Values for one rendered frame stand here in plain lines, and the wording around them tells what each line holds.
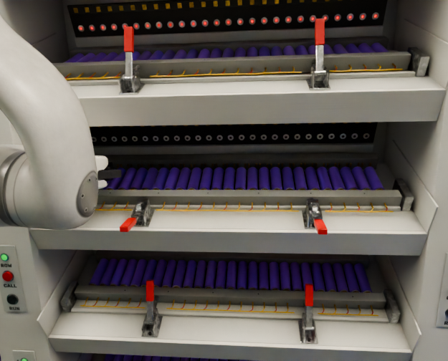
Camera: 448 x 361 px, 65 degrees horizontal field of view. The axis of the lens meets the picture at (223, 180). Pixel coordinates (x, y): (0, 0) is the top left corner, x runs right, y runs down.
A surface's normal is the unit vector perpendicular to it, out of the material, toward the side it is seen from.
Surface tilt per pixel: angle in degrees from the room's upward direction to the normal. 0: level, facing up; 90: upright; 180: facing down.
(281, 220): 21
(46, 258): 90
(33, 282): 90
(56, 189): 102
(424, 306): 90
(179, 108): 110
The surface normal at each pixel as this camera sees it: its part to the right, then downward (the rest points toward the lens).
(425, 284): -0.09, 0.25
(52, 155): 0.60, 0.28
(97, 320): -0.05, -0.82
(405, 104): -0.07, 0.57
